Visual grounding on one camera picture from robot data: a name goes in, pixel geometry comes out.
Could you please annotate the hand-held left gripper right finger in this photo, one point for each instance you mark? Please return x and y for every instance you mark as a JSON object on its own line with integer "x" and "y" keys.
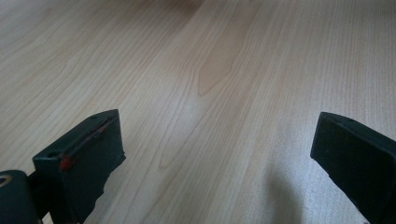
{"x": 358, "y": 161}

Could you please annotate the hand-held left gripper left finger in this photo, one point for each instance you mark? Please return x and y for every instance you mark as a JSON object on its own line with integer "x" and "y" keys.
{"x": 87, "y": 174}

